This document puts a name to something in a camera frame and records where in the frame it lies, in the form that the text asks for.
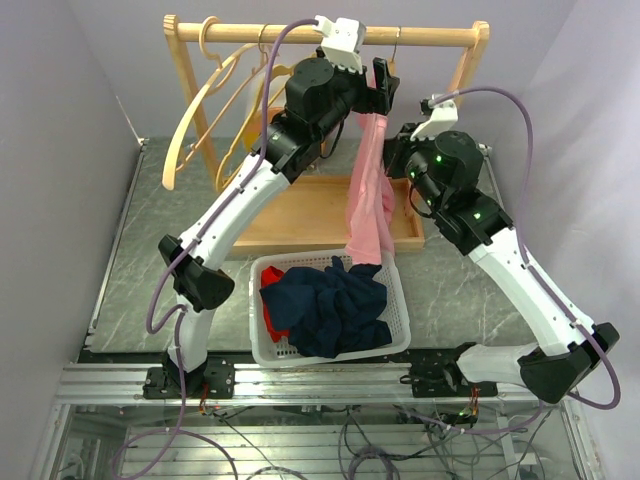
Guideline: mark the wooden hanger with pink shirt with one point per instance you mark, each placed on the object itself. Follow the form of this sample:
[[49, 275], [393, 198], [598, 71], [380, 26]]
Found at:
[[392, 61]]

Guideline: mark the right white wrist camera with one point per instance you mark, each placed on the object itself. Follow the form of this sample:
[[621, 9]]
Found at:
[[441, 114]]

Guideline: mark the light wooden hanger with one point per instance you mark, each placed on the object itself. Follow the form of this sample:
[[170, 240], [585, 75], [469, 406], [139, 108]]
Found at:
[[192, 136]]

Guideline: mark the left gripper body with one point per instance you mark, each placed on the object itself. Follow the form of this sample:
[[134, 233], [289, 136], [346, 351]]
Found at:
[[370, 100]]

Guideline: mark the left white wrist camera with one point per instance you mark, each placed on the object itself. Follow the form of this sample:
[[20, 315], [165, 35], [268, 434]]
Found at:
[[341, 41]]

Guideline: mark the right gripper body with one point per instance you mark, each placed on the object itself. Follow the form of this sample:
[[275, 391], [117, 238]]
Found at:
[[396, 165]]

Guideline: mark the yellow wooden hanger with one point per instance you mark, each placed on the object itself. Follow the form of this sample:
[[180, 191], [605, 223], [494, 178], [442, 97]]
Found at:
[[265, 98]]

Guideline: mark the white orange yellow drawer unit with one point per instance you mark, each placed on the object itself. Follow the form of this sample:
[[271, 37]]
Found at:
[[277, 102]]

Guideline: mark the red t shirt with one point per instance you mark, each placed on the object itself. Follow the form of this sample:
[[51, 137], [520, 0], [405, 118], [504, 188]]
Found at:
[[273, 305]]

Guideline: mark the navy blue t shirt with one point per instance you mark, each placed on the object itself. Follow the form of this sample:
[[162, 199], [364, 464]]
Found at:
[[334, 310]]

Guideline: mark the pink t shirt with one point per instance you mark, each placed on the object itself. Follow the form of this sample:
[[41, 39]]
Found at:
[[371, 199]]

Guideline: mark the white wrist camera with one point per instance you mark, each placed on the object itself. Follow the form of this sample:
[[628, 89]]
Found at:
[[341, 41], [441, 114]]

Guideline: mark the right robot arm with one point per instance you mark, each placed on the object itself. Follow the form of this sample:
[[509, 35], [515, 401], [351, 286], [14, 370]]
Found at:
[[568, 346]]

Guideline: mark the wooden clothes rack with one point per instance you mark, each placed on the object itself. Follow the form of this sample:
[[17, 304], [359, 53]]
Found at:
[[311, 214]]

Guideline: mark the white plastic basket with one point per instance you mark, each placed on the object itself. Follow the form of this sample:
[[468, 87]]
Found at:
[[281, 354]]

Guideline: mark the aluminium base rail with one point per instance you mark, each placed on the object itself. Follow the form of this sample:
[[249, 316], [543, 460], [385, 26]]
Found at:
[[250, 384]]

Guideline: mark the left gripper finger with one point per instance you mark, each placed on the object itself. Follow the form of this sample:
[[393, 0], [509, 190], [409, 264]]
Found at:
[[380, 74], [385, 100]]

